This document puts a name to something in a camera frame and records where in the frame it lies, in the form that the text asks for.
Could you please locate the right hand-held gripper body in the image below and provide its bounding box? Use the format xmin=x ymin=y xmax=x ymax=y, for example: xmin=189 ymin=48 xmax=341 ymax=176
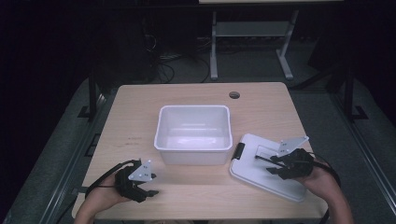
xmin=270 ymin=135 xmax=316 ymax=181

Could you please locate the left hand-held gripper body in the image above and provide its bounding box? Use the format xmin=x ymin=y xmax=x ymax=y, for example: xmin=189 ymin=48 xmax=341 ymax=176
xmin=114 ymin=159 xmax=157 ymax=203

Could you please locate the white lid with black latches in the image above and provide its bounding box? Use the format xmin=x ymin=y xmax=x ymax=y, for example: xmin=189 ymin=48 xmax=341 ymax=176
xmin=229 ymin=133 xmax=309 ymax=203

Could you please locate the white plastic storage box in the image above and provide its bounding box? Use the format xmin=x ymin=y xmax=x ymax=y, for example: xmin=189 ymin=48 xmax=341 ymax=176
xmin=153 ymin=105 xmax=234 ymax=166

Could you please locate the person's left hand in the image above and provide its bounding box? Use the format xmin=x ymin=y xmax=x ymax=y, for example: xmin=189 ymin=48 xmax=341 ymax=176
xmin=88 ymin=173 xmax=134 ymax=214

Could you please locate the person's right hand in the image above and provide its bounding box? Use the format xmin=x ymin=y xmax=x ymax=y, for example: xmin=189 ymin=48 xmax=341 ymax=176
xmin=295 ymin=159 xmax=341 ymax=198

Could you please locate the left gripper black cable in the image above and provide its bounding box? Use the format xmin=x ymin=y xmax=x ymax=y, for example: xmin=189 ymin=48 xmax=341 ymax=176
xmin=84 ymin=159 xmax=139 ymax=200

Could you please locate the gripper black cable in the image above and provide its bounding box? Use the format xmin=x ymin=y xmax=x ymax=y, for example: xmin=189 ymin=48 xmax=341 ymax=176
xmin=307 ymin=151 xmax=342 ymax=224
xmin=84 ymin=159 xmax=139 ymax=200

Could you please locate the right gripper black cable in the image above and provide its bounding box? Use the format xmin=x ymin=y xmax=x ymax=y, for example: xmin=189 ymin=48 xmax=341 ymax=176
xmin=307 ymin=151 xmax=342 ymax=224

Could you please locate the metal floor rail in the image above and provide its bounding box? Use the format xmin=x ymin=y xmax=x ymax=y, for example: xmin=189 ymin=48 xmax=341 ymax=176
xmin=38 ymin=92 xmax=120 ymax=224
xmin=331 ymin=91 xmax=396 ymax=217

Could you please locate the black stand post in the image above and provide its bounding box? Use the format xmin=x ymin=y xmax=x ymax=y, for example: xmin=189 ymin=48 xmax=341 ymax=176
xmin=78 ymin=69 xmax=105 ymax=121
xmin=340 ymin=63 xmax=369 ymax=123

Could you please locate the tangle of black floor cables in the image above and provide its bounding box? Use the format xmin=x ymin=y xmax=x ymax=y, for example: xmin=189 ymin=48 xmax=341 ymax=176
xmin=143 ymin=34 xmax=213 ymax=84

